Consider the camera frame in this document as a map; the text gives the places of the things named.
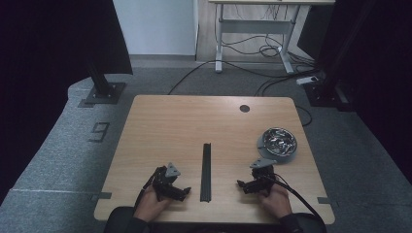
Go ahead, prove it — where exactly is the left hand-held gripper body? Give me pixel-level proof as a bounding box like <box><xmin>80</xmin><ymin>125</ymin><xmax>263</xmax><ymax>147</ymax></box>
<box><xmin>152</xmin><ymin>162</ymin><xmax>183</xmax><ymax>202</ymax></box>

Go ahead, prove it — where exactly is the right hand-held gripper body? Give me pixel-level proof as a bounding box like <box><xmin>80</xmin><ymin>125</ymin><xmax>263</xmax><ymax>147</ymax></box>
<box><xmin>249</xmin><ymin>157</ymin><xmax>278</xmax><ymax>197</ymax></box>

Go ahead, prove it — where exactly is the bundle of black chopsticks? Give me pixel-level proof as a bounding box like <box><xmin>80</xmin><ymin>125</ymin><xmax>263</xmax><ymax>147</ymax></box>
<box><xmin>199</xmin><ymin>143</ymin><xmax>213</xmax><ymax>203</ymax></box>

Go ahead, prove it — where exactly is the shiny steel bowl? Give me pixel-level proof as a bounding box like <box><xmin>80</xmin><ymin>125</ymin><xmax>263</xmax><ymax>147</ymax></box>
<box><xmin>261</xmin><ymin>127</ymin><xmax>298</xmax><ymax>158</ymax></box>

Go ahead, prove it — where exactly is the person's left hand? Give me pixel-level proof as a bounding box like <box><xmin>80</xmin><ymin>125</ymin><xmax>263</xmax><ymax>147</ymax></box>
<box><xmin>134</xmin><ymin>185</ymin><xmax>173</xmax><ymax>223</ymax></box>

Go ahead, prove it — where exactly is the person's right hand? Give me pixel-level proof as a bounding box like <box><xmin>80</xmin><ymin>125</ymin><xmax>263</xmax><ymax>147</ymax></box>
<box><xmin>258</xmin><ymin>183</ymin><xmax>293</xmax><ymax>219</ymax></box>

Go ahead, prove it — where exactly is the black chair armrest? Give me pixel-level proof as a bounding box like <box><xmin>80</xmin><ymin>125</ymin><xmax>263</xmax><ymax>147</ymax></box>
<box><xmin>103</xmin><ymin>206</ymin><xmax>136</xmax><ymax>233</ymax></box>
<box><xmin>292</xmin><ymin>212</ymin><xmax>328</xmax><ymax>233</ymax></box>

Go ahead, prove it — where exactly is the white power strip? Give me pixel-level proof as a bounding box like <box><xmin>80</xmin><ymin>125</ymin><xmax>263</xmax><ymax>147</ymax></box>
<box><xmin>295</xmin><ymin>75</ymin><xmax>320</xmax><ymax>86</ymax></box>

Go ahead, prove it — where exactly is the black stand with dark base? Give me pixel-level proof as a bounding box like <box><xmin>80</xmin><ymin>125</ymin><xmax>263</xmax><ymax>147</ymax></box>
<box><xmin>304</xmin><ymin>0</ymin><xmax>378</xmax><ymax>113</ymax></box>

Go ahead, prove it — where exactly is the white metal desk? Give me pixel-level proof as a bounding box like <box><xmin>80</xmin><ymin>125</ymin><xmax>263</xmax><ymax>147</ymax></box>
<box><xmin>208</xmin><ymin>0</ymin><xmax>336</xmax><ymax>75</ymax></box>

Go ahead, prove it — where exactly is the black curtain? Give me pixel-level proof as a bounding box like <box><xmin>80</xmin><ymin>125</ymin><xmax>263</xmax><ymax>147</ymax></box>
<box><xmin>0</xmin><ymin>0</ymin><xmax>134</xmax><ymax>203</ymax></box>
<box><xmin>297</xmin><ymin>0</ymin><xmax>412</xmax><ymax>185</ymax></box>

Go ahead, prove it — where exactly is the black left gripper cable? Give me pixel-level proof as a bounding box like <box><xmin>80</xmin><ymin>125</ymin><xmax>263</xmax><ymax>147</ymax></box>
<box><xmin>133</xmin><ymin>168</ymin><xmax>160</xmax><ymax>210</ymax></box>

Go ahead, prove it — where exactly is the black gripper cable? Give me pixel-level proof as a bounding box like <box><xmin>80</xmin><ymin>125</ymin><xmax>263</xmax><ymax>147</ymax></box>
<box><xmin>273</xmin><ymin>174</ymin><xmax>326</xmax><ymax>226</ymax></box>
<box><xmin>133</xmin><ymin>168</ymin><xmax>160</xmax><ymax>210</ymax></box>

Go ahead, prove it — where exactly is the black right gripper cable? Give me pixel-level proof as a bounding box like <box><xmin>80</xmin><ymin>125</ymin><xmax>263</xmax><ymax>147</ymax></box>
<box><xmin>273</xmin><ymin>174</ymin><xmax>326</xmax><ymax>226</ymax></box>

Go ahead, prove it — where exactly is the long black floor cable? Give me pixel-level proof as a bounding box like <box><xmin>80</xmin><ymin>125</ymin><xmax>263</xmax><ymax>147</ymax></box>
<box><xmin>167</xmin><ymin>59</ymin><xmax>320</xmax><ymax>96</ymax></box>

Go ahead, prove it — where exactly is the black stand with base plate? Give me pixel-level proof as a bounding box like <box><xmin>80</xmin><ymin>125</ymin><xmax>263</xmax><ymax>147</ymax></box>
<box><xmin>77</xmin><ymin>59</ymin><xmax>127</xmax><ymax>109</ymax></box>

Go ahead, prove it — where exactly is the tangle of black floor cables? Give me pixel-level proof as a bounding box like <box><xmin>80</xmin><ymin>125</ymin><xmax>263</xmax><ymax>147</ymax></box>
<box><xmin>222</xmin><ymin>4</ymin><xmax>317</xmax><ymax>71</ymax></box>

